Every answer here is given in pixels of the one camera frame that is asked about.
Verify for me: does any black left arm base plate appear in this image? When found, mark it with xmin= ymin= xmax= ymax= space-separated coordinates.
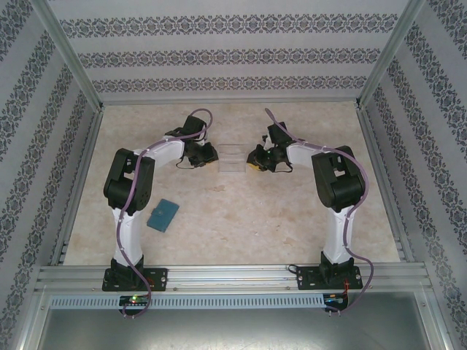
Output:
xmin=103 ymin=268 xmax=169 ymax=293

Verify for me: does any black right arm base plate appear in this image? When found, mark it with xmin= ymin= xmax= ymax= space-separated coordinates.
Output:
xmin=297 ymin=265 xmax=361 ymax=292

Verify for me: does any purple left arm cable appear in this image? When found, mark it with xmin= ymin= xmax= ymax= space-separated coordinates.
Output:
xmin=115 ymin=108 xmax=215 ymax=320

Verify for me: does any aluminium mounting rail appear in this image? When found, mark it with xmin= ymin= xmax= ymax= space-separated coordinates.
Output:
xmin=36 ymin=265 xmax=432 ymax=292

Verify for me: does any clear acrylic card stand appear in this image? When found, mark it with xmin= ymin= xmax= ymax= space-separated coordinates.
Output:
xmin=217 ymin=144 xmax=247 ymax=174

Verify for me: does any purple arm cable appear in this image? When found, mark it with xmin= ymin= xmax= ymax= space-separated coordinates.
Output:
xmin=115 ymin=108 xmax=215 ymax=320
xmin=264 ymin=108 xmax=374 ymax=318

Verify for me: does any aluminium upright frame post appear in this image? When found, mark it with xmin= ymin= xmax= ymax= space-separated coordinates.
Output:
xmin=34 ymin=0 xmax=105 ymax=110
xmin=354 ymin=0 xmax=428 ymax=109

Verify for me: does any slotted grey cable duct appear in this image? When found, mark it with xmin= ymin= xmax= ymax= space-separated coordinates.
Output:
xmin=49 ymin=293 xmax=326 ymax=308

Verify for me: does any aluminium back frame rail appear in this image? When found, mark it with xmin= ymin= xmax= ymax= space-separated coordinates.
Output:
xmin=99 ymin=95 xmax=362 ymax=107

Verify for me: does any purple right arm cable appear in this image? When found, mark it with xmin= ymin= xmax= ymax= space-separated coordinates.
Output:
xmin=264 ymin=108 xmax=374 ymax=318

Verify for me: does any aluminium lower frame bar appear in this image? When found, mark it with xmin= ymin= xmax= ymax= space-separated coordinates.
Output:
xmin=415 ymin=287 xmax=453 ymax=350
xmin=18 ymin=287 xmax=52 ymax=350

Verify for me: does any teal leather card holder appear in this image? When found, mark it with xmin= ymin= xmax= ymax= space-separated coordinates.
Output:
xmin=147 ymin=198 xmax=180 ymax=233

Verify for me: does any aluminium side frame rail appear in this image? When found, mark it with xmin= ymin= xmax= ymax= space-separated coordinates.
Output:
xmin=50 ymin=105 xmax=107 ymax=266
xmin=355 ymin=104 xmax=417 ymax=264

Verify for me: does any grey metal sheet panel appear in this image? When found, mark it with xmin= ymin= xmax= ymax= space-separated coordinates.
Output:
xmin=36 ymin=306 xmax=437 ymax=350

